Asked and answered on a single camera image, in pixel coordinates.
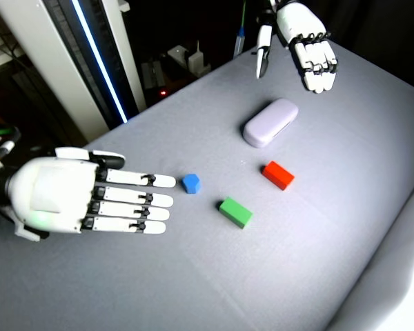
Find green cable with blue plug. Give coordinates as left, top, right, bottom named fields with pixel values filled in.
left=233, top=0, right=248, bottom=59

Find red rectangular block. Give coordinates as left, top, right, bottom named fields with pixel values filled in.
left=262, top=160, right=296, bottom=191

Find white square plug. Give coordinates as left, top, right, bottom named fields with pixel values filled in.
left=167, top=45, right=190, bottom=67

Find grey table cloth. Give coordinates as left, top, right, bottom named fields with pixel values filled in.
left=0, top=34, right=414, bottom=331

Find white power adapter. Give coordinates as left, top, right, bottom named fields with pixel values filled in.
left=188, top=40, right=211, bottom=79

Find green rectangular block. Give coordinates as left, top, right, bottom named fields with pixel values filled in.
left=217, top=196, right=254, bottom=230

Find blue hexagonal block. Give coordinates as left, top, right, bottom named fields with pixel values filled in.
left=181, top=173, right=202, bottom=194

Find white column with blue light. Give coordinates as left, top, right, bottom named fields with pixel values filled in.
left=0, top=0, right=148, bottom=146

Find lilac glasses case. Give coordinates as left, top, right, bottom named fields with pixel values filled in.
left=243, top=98, right=299, bottom=149

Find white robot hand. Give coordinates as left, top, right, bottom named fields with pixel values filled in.
left=6, top=147, right=177, bottom=236
left=255, top=0, right=339, bottom=94

